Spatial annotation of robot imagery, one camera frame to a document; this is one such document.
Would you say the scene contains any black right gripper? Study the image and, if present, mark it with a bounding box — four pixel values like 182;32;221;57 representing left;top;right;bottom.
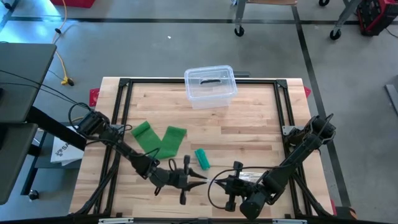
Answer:
214;161;251;212

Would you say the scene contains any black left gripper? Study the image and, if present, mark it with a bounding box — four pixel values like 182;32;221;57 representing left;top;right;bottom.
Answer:
148;154;208;205

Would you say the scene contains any green bandage roll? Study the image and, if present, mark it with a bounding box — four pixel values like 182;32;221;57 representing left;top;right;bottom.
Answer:
194;148;211;171

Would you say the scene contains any large clear plastic bag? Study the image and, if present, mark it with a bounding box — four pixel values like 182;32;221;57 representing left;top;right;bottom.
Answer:
203;172;266;185

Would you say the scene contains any long unrolled green bandage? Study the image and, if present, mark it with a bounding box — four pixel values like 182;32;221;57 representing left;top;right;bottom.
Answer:
131;120;188;160

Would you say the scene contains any clear plastic storage box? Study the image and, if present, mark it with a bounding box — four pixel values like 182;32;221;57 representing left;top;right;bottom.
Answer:
183;64;239;110

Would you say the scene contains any white box under table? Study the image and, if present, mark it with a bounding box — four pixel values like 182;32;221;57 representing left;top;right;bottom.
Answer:
50;126;86;167

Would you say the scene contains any black support beam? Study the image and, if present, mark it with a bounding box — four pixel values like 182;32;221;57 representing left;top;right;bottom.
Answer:
26;105;88;152

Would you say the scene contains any grey wheeled cart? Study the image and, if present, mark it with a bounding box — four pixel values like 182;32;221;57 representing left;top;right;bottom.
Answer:
233;0;363;40

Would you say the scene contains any grey desk top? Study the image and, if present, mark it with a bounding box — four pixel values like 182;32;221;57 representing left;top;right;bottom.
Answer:
0;123;38;205
0;42;57;124

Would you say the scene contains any grey metal bar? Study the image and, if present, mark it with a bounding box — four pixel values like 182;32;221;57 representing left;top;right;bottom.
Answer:
384;83;398;118

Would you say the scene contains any red floor bin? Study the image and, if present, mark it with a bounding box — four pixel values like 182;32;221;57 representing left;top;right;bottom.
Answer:
49;0;96;9

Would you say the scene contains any red black tool crate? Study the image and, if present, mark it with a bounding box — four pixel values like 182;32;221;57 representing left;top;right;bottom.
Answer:
356;0;398;37

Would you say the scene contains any silver corner bracket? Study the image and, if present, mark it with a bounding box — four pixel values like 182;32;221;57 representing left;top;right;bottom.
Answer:
281;124;299;136

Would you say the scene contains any black aluminium rig frame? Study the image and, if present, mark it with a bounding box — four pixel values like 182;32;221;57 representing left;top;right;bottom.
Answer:
71;77;335;218

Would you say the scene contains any yellow extension cable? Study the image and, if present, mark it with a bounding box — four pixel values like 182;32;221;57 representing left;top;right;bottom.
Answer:
52;0;74;86

